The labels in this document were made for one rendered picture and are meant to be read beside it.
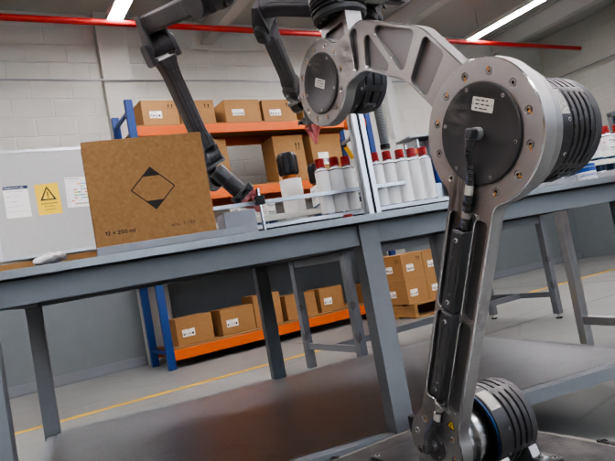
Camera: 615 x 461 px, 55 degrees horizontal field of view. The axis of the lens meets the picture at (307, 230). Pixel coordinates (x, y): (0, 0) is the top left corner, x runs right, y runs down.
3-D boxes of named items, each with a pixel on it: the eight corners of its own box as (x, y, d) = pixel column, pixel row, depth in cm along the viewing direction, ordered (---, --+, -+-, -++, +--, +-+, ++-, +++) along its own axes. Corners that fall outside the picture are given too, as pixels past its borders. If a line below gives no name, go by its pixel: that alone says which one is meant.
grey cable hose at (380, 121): (387, 149, 211) (376, 92, 212) (392, 147, 207) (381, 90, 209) (379, 150, 209) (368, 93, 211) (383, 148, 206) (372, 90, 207)
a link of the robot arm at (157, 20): (124, 18, 176) (151, 7, 181) (145, 62, 181) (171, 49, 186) (193, -17, 141) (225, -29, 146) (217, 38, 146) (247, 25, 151)
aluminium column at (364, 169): (376, 219, 202) (341, 31, 205) (383, 218, 197) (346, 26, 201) (365, 221, 200) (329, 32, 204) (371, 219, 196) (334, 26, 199)
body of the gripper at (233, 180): (245, 190, 205) (230, 176, 204) (253, 185, 195) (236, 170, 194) (233, 204, 203) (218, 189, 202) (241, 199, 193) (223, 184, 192)
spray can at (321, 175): (332, 215, 213) (322, 160, 214) (339, 213, 208) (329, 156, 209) (319, 217, 210) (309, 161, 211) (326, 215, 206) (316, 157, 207)
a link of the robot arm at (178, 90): (145, 45, 175) (174, 32, 180) (136, 47, 179) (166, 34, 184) (203, 172, 193) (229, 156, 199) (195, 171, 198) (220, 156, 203)
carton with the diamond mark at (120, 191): (202, 240, 176) (188, 152, 178) (217, 230, 154) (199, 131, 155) (97, 256, 166) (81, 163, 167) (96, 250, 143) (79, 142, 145)
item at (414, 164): (422, 201, 225) (412, 149, 226) (429, 198, 220) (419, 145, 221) (411, 203, 223) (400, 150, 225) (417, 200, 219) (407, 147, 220)
